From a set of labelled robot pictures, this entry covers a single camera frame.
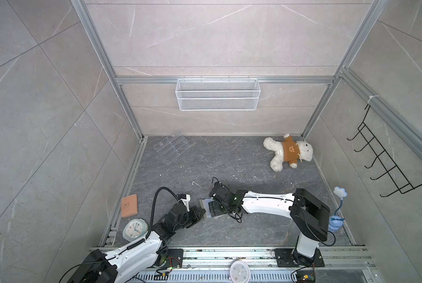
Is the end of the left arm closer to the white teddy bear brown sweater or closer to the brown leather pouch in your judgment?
the brown leather pouch

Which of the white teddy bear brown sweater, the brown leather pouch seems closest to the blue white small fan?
the white teddy bear brown sweater

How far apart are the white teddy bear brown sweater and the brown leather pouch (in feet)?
2.57

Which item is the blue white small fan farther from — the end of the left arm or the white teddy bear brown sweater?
the end of the left arm

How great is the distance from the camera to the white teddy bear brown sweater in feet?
3.38

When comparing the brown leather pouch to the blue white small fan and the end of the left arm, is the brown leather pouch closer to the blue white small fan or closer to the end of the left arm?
the end of the left arm

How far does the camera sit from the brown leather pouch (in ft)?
2.87

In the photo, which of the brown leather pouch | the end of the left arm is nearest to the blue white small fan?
the end of the left arm
